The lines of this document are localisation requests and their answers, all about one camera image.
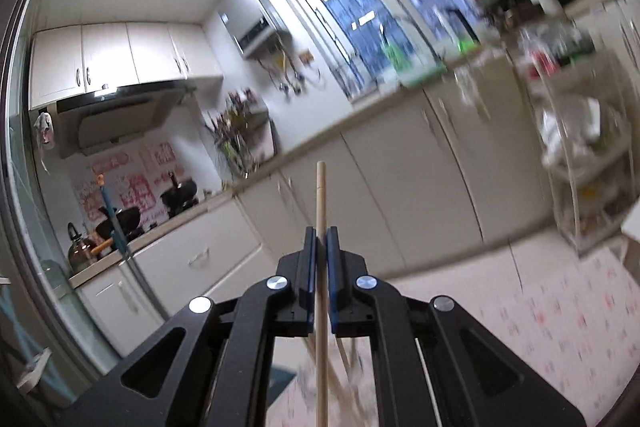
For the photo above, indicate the folding wooden rack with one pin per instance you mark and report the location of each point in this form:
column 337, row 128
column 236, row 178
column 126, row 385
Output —
column 37, row 364

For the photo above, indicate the black cooking pot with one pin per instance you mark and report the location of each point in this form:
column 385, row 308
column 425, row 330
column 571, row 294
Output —
column 125, row 219

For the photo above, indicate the white drawer unit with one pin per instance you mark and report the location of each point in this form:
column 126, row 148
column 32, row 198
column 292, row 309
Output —
column 200, row 257

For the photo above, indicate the kitchen utensil rack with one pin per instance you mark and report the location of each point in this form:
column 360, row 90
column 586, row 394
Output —
column 235, row 127

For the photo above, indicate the cherry print tablecloth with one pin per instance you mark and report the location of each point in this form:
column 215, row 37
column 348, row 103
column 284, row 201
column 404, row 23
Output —
column 550, row 332

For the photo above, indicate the range hood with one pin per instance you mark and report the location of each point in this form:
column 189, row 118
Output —
column 110, row 122

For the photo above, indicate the white upper cabinets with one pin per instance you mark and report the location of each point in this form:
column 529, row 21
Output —
column 125, row 57

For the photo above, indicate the white plastic bag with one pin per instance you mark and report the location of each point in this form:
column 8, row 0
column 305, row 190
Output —
column 570, row 127

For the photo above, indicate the green cup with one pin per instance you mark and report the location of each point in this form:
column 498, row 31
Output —
column 467, row 45

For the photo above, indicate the white tall-door base cabinet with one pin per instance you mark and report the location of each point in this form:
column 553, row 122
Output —
column 615, row 32

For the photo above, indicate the green dish cloth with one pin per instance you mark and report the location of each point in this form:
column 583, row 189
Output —
column 422, row 76

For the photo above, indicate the red and pink wall poster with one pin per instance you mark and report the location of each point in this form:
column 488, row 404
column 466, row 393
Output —
column 140, row 187

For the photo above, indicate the metal kettle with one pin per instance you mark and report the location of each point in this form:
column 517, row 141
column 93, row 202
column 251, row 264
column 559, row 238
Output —
column 81, row 252

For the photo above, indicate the small hanging cloth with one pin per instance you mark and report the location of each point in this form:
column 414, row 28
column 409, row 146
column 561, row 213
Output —
column 44, row 129

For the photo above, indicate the barred kitchen window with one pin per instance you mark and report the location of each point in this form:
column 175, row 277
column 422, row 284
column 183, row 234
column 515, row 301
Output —
column 360, row 7

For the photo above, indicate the grey wall water heater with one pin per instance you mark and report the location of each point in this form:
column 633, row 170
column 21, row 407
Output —
column 250, row 22

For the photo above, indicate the white base cabinets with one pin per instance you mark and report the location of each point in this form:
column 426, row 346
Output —
column 400, row 182

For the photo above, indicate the wall socket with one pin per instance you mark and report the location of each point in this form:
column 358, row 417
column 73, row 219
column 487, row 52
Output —
column 307, row 56

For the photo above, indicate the green dish soap bottle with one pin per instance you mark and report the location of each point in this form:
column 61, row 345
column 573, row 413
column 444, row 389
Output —
column 397, row 57

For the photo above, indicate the single wooden chopstick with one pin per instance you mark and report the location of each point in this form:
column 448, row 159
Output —
column 322, row 197

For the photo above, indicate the white rolling cart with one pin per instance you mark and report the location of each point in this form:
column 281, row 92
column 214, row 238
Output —
column 575, row 187

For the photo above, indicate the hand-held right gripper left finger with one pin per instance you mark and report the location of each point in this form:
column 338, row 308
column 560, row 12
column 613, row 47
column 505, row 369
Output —
column 311, row 262

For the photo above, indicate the bunch of wooden chopsticks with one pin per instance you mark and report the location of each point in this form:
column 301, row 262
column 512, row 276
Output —
column 344, row 357

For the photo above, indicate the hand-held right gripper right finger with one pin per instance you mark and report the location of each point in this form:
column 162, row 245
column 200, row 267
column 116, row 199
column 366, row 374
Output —
column 331, row 277

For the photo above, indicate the black wok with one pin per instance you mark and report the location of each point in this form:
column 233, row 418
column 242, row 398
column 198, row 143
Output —
column 177, row 197

